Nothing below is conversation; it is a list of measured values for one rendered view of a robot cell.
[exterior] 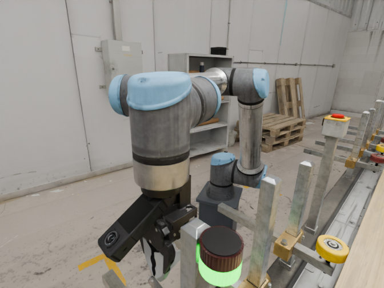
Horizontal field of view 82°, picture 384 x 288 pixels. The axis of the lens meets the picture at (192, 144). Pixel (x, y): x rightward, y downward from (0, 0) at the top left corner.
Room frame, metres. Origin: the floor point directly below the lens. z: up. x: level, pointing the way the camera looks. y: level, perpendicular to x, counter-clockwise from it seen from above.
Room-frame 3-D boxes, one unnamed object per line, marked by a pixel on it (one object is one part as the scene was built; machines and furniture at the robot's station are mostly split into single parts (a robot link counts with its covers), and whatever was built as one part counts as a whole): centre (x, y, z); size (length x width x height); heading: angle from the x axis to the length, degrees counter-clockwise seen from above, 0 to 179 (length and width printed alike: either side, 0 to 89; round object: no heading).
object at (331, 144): (0.82, -0.54, 0.93); 0.05 x 0.05 x 0.45; 45
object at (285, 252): (0.61, -0.34, 0.82); 0.14 x 0.06 x 0.05; 135
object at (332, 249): (0.51, -0.42, 0.85); 0.08 x 0.08 x 0.11
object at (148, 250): (0.34, 0.06, 1.05); 0.06 x 0.03 x 0.09; 135
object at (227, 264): (0.24, -0.04, 1.16); 0.06 x 0.06 x 0.02
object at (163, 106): (0.33, 0.05, 1.32); 0.10 x 0.09 x 0.12; 155
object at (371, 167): (1.36, -0.98, 0.82); 0.44 x 0.03 x 0.04; 45
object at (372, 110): (1.52, -1.24, 0.90); 0.04 x 0.04 x 0.48; 45
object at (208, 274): (0.24, -0.04, 1.13); 0.06 x 0.06 x 0.02
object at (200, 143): (3.43, -0.13, 0.78); 0.90 x 0.45 x 1.55; 129
